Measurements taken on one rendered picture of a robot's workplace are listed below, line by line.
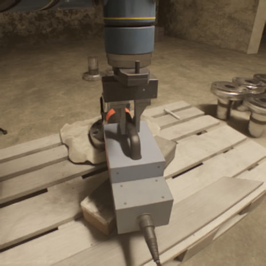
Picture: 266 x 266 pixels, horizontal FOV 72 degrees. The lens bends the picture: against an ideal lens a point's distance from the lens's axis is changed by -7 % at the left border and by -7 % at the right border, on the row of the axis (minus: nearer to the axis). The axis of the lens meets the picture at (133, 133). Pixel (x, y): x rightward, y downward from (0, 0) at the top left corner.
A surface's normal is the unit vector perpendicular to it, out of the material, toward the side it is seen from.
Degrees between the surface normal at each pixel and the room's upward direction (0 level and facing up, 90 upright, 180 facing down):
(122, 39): 90
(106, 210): 0
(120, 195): 0
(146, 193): 0
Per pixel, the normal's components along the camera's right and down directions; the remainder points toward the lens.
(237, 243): 0.00, -0.83
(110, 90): 0.20, 0.54
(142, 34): 0.52, 0.48
